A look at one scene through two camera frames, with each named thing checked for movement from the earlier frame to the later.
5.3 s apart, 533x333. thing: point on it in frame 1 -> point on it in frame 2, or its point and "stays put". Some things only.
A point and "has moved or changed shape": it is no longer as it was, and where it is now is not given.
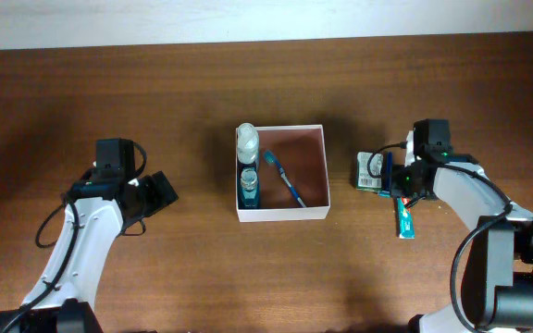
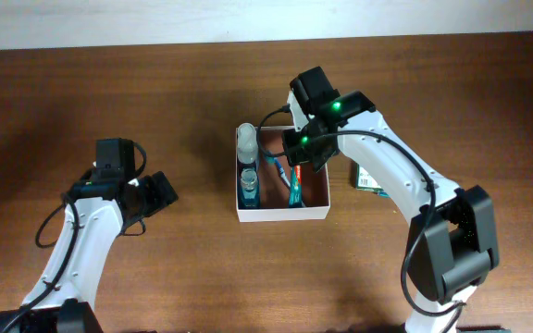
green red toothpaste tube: x=405 y=219 has moved or changed shape
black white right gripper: x=399 y=187 -> x=297 y=154
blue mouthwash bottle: x=249 y=187 stays put
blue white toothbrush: x=270 y=157 stays put
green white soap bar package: x=364 y=181 stays put
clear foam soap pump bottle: x=247 y=143 stays put
